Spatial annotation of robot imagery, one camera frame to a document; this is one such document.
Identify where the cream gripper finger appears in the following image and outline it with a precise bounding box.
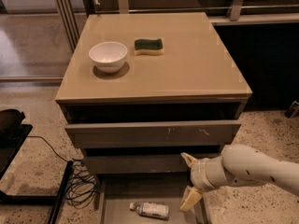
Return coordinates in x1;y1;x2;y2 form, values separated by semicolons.
179;186;203;212
181;152;197;168

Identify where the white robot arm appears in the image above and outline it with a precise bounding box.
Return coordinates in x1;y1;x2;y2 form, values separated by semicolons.
179;145;299;212

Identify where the black stand base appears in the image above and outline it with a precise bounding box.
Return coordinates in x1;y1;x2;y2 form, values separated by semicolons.
0;108;74;224

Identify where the green yellow sponge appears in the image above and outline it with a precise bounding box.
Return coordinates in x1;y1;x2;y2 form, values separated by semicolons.
135;38;164;56

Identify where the small dark floor object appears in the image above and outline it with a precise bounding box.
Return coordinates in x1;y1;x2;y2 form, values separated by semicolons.
284;101;299;119

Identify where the clear plastic bottle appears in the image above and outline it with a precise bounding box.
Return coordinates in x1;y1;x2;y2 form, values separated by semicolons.
129;202;169;220

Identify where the middle grey drawer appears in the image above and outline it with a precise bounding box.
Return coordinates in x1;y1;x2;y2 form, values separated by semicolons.
84;154;189;175

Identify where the white bowl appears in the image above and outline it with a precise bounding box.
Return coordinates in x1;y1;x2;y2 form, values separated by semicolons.
89;42;128;74

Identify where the bottom grey drawer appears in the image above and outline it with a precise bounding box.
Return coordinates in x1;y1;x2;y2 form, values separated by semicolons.
98;173;211;224

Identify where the black cable bundle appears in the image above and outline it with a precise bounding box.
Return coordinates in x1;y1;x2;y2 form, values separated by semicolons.
26;135;101;210

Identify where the grey drawer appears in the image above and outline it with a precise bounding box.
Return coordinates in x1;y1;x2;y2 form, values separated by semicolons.
84;154;189;175
98;173;211;224
65;120;241;148

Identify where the top grey drawer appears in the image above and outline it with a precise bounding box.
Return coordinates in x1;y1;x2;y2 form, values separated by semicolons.
65;120;241;148

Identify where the metal railing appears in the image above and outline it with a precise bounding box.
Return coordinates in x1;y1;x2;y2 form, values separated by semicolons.
50;0;299;26

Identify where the beige drawer cabinet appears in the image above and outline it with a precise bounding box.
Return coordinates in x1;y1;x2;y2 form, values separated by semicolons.
55;12;253;185

